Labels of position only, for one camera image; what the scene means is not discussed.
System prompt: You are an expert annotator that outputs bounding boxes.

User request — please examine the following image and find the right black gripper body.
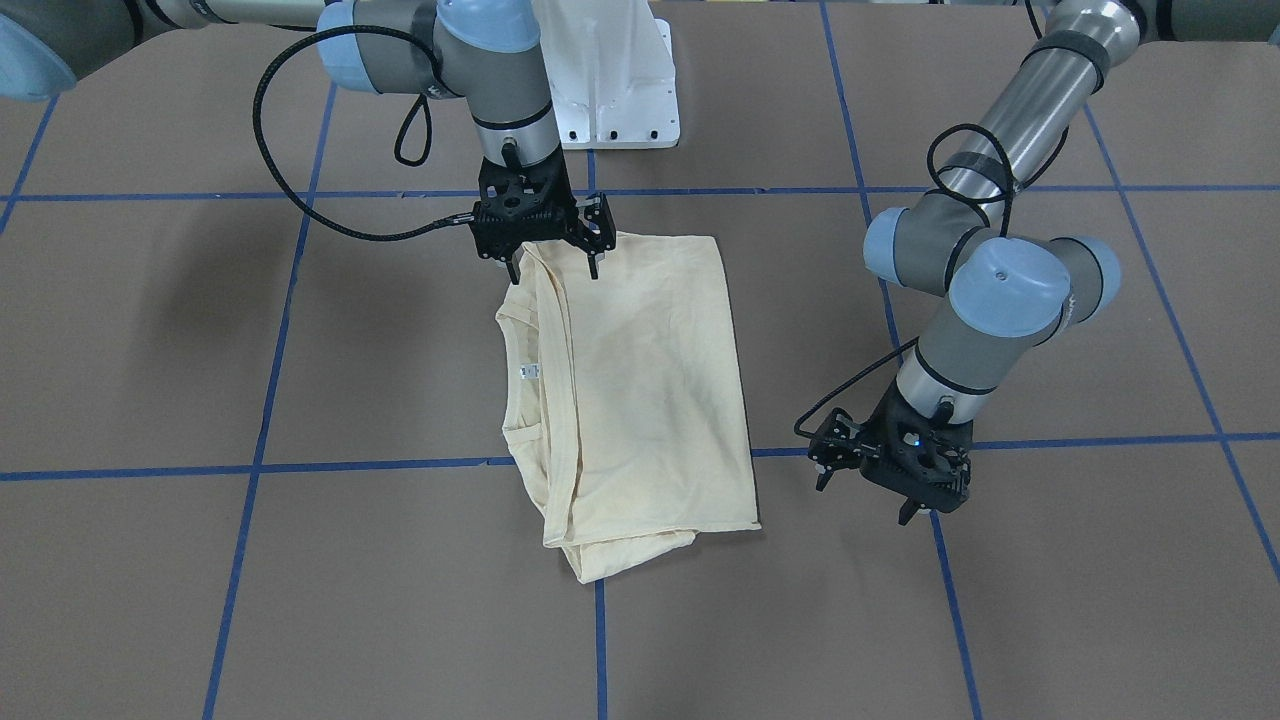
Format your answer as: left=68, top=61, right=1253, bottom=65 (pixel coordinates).
left=470, top=158, right=614, bottom=263

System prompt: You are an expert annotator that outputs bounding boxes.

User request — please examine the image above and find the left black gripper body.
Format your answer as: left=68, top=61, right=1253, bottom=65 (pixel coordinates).
left=808, top=386, right=973, bottom=512

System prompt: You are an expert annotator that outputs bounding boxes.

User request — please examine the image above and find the beige long-sleeve printed shirt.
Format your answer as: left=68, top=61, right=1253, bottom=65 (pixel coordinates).
left=495, top=233, right=760, bottom=584

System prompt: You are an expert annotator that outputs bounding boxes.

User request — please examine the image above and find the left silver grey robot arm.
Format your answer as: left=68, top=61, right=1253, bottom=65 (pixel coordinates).
left=794, top=1, right=1277, bottom=524

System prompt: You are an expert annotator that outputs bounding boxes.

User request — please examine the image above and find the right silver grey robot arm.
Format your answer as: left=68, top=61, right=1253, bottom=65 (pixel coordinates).
left=1, top=1, right=616, bottom=283

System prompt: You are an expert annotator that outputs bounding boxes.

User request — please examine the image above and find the white camera stand pillar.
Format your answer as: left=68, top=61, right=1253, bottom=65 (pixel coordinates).
left=532, top=1, right=681, bottom=151

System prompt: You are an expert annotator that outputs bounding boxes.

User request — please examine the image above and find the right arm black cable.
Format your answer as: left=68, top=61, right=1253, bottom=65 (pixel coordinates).
left=252, top=26, right=481, bottom=243

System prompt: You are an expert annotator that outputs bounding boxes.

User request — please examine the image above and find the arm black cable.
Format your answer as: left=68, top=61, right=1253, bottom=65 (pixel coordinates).
left=794, top=0, right=1071, bottom=441
left=252, top=26, right=481, bottom=243

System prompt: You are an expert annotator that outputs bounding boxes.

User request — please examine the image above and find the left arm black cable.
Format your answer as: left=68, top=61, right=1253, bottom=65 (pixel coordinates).
left=794, top=0, right=1071, bottom=441

